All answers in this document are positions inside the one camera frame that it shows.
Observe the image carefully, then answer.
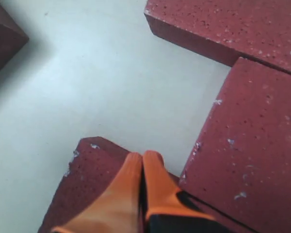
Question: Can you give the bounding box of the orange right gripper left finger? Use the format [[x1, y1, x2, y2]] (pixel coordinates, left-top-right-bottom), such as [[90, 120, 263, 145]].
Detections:
[[52, 152, 142, 233]]

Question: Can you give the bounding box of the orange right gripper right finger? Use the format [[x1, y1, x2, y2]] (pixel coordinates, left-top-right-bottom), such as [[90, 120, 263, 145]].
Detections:
[[143, 150, 231, 233]]

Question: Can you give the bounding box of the red brick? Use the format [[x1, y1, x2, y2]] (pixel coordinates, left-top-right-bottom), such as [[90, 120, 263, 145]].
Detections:
[[39, 137, 253, 233], [144, 0, 291, 75], [0, 5, 29, 70]]

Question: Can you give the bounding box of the red brick third row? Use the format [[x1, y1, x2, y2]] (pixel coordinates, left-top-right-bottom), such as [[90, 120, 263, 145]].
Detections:
[[180, 58, 291, 233]]

